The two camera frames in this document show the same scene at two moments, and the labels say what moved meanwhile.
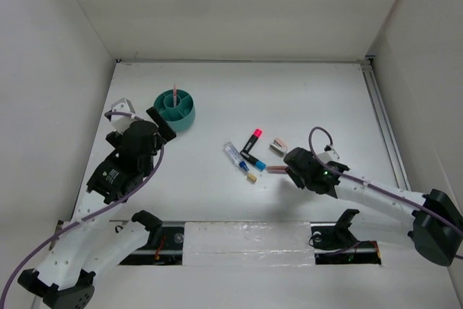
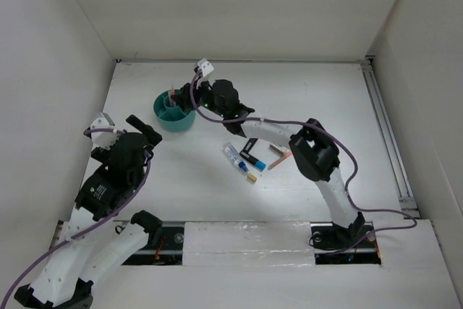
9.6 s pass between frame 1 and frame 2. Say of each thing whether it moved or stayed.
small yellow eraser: stayed
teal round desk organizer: stayed
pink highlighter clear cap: moved
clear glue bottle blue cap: stayed
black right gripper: moved
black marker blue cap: stayed
